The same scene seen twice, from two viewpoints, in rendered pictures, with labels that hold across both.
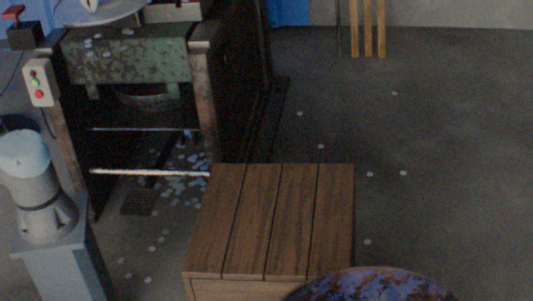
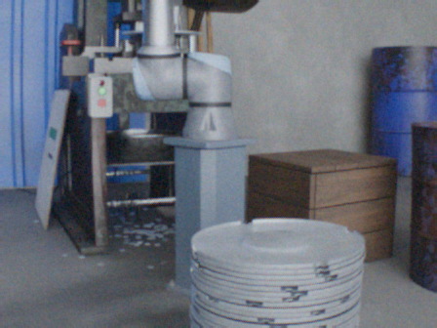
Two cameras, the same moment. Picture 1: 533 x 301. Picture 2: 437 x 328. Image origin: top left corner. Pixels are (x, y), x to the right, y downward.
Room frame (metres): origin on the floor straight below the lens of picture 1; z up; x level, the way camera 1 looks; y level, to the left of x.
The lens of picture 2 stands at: (-0.13, 1.44, 0.58)
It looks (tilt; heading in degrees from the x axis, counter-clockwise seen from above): 3 degrees down; 327
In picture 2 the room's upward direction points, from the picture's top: straight up
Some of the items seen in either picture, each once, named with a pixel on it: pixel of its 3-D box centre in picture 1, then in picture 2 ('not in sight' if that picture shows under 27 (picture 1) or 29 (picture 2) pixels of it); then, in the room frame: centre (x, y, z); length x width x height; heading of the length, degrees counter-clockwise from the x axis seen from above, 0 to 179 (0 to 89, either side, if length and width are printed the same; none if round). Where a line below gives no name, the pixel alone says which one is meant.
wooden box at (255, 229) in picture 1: (280, 263); (320, 205); (1.16, 0.00, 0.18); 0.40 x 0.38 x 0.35; 169
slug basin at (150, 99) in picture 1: (161, 81); (140, 144); (1.86, 0.32, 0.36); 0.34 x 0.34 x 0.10
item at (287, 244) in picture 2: not in sight; (278, 240); (0.52, 0.82, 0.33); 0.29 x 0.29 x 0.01
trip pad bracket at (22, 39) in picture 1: (29, 50); (74, 80); (1.71, 0.68, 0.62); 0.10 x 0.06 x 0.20; 77
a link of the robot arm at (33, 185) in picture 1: (25, 165); (207, 76); (1.11, 0.54, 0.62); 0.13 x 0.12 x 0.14; 55
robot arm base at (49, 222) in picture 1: (43, 206); (210, 119); (1.11, 0.53, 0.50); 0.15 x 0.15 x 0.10
